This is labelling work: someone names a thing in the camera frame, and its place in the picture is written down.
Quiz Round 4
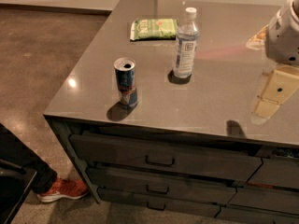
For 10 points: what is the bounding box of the middle left drawer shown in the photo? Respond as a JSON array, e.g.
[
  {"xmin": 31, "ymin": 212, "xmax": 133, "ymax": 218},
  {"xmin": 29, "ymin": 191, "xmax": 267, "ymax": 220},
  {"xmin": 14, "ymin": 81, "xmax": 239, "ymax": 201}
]
[{"xmin": 86, "ymin": 168, "xmax": 236, "ymax": 204}]

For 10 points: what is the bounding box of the red sneaker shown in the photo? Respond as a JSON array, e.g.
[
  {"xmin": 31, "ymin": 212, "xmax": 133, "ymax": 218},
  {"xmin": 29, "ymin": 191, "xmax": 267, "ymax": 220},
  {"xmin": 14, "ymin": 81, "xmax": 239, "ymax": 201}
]
[{"xmin": 37, "ymin": 178, "xmax": 89, "ymax": 203}]

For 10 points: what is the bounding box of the top left drawer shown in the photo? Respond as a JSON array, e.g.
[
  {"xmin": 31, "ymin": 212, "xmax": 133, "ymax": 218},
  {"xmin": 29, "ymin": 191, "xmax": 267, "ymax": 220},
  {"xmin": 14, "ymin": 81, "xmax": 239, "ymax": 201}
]
[{"xmin": 69, "ymin": 134, "xmax": 262, "ymax": 181}]

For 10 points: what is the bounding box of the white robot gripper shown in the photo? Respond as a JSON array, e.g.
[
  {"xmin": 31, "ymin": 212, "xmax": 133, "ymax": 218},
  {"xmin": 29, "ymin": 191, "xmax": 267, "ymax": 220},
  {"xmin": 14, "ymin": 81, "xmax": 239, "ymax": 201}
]
[{"xmin": 253, "ymin": 0, "xmax": 299, "ymax": 119}]

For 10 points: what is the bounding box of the grey drawer cabinet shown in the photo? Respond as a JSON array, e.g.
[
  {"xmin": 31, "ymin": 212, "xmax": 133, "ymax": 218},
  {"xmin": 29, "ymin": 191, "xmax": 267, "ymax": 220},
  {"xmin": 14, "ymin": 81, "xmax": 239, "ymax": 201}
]
[{"xmin": 47, "ymin": 117, "xmax": 299, "ymax": 224}]

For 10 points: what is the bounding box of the bottom left drawer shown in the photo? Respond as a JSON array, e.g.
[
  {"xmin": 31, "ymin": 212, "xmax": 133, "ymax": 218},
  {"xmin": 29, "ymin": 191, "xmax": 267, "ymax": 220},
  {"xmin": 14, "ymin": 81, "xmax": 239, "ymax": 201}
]
[{"xmin": 97, "ymin": 189, "xmax": 221, "ymax": 217}]

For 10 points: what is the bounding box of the green jalapeno chip bag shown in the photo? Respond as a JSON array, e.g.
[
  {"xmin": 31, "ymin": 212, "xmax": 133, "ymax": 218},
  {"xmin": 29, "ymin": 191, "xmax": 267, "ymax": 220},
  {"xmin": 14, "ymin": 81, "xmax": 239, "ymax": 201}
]
[{"xmin": 130, "ymin": 18, "xmax": 178, "ymax": 41}]

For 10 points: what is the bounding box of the blue silver energy drink can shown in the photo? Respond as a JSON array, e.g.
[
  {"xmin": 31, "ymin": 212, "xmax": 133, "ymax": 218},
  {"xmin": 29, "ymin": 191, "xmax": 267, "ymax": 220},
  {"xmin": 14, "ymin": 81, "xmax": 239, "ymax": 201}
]
[{"xmin": 114, "ymin": 57, "xmax": 137, "ymax": 109}]

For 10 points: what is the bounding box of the black trouser leg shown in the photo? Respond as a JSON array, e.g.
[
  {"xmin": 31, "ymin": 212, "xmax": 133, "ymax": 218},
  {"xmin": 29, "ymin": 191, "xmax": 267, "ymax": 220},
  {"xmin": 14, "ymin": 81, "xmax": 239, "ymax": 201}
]
[{"xmin": 0, "ymin": 125, "xmax": 57, "ymax": 194}]

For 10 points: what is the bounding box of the clear plastic water bottle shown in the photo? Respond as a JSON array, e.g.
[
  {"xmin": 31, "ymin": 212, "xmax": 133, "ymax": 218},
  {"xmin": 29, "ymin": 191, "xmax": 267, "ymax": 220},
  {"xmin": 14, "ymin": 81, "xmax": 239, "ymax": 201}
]
[{"xmin": 173, "ymin": 7, "xmax": 199, "ymax": 79}]

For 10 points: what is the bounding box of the drawer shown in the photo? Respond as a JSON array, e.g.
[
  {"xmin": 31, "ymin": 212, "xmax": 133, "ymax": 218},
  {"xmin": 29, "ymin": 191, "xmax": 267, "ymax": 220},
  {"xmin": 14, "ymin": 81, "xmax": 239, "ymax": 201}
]
[
  {"xmin": 86, "ymin": 168, "xmax": 236, "ymax": 204},
  {"xmin": 97, "ymin": 189, "xmax": 221, "ymax": 217},
  {"xmin": 69, "ymin": 134, "xmax": 262, "ymax": 181}
]

